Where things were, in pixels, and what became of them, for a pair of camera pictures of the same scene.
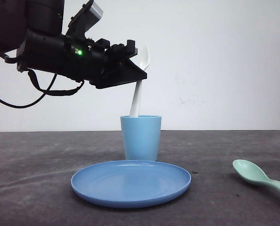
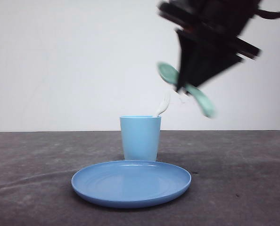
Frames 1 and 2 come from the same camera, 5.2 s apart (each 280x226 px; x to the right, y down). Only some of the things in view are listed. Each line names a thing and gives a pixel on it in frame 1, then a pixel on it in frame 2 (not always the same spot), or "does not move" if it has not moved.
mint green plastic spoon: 251,171 to 170,73
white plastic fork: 143,60 to 164,103
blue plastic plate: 128,184 does not move
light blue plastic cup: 141,135 does not move
